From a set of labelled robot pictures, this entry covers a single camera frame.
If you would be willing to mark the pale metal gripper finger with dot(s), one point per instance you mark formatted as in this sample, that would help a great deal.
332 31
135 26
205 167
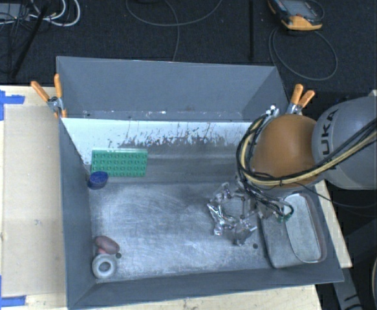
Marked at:
221 205
236 232

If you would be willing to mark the clear plastic container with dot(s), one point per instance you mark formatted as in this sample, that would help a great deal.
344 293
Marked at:
299 237

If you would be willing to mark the grey metal bin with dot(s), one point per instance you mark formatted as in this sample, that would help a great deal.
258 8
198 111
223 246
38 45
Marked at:
162 218

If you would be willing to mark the green studded flat block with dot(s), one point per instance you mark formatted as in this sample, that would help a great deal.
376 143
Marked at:
118 162

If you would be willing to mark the red-brown toy potato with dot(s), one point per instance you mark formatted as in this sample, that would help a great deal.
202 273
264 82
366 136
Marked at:
107 244

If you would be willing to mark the blue plastic cup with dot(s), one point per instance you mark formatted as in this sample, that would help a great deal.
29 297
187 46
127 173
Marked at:
97 180

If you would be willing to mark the pale brown cardboard board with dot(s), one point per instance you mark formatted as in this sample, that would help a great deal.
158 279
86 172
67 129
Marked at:
33 205

